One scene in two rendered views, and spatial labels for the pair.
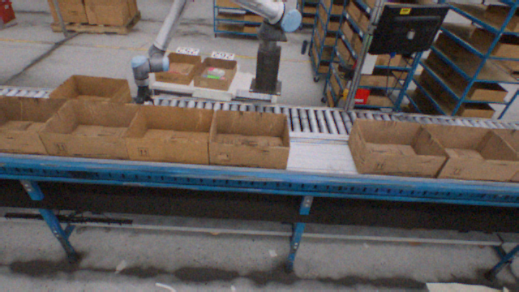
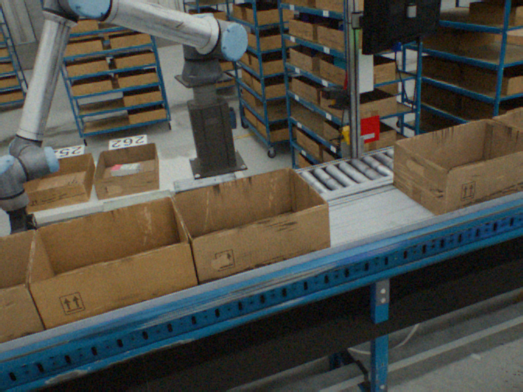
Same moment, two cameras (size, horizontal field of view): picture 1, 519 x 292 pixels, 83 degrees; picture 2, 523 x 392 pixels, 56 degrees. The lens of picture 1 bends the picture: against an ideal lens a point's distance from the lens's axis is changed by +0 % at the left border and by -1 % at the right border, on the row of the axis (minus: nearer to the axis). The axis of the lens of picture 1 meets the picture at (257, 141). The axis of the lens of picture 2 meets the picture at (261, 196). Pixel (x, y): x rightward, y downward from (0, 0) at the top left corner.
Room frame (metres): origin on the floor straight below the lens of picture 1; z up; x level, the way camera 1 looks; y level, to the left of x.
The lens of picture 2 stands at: (-0.01, 0.28, 1.70)
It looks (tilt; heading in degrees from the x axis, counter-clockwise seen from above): 27 degrees down; 347
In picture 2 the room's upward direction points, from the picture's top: 7 degrees counter-clockwise
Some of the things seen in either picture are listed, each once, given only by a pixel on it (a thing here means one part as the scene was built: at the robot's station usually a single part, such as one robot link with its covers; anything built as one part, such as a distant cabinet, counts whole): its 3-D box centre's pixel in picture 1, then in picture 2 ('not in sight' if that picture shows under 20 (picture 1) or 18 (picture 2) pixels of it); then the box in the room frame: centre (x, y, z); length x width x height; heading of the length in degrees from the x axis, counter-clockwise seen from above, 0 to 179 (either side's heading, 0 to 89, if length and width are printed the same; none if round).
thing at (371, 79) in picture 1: (370, 70); (356, 101); (2.66, -0.99, 0.79); 0.40 x 0.30 x 0.10; 4
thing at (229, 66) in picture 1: (216, 73); (128, 169); (2.29, 0.40, 0.80); 0.38 x 0.28 x 0.10; 175
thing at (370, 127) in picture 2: (358, 96); (364, 131); (2.02, -0.73, 0.85); 0.16 x 0.01 x 0.13; 93
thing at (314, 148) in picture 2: (347, 83); (325, 138); (3.15, -0.97, 0.39); 0.40 x 0.30 x 0.10; 3
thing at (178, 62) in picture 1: (179, 67); (60, 180); (2.32, 0.72, 0.80); 0.38 x 0.28 x 0.10; 176
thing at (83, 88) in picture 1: (93, 97); not in sight; (1.69, 1.14, 0.83); 0.39 x 0.29 x 0.17; 90
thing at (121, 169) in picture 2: (216, 72); (125, 169); (2.36, 0.42, 0.77); 0.13 x 0.07 x 0.04; 68
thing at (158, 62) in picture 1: (158, 63); (36, 162); (1.71, 0.66, 1.12); 0.12 x 0.12 x 0.09; 27
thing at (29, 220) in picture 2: (144, 91); (22, 220); (1.65, 0.76, 0.94); 0.09 x 0.08 x 0.12; 3
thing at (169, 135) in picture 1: (174, 135); (116, 260); (1.21, 0.44, 0.96); 0.39 x 0.29 x 0.17; 93
